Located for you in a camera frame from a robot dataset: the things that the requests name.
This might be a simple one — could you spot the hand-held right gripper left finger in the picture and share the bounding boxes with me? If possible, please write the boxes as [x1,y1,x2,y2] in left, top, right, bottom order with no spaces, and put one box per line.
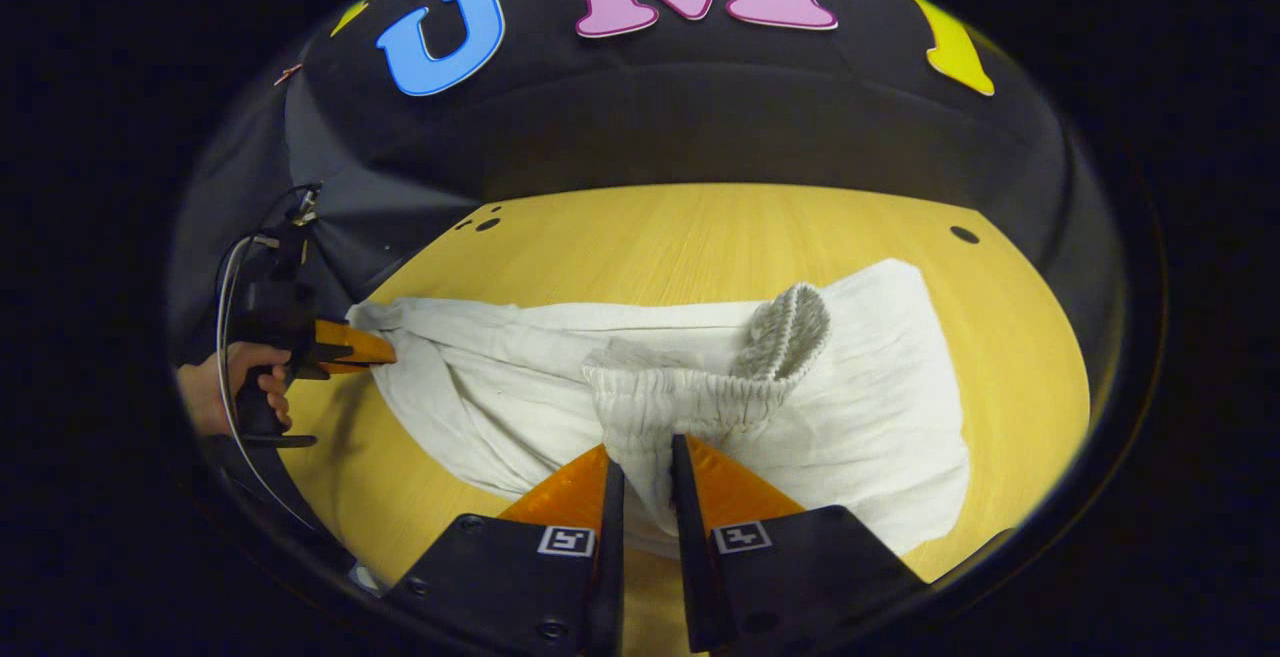
[385,444,626,657]

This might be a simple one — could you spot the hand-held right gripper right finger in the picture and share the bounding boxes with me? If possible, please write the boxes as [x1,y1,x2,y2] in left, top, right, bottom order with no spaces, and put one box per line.
[670,434,926,653]

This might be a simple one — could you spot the white jeans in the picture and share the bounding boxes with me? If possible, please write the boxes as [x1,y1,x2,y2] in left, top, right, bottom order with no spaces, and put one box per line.
[347,257,971,558]

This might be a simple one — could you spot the black backdrop cloth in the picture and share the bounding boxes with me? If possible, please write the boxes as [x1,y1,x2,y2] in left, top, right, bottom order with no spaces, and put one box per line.
[170,0,1126,358]

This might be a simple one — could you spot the thin grey cable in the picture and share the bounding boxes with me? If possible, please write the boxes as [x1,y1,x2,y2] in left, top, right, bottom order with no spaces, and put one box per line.
[214,185,323,530]

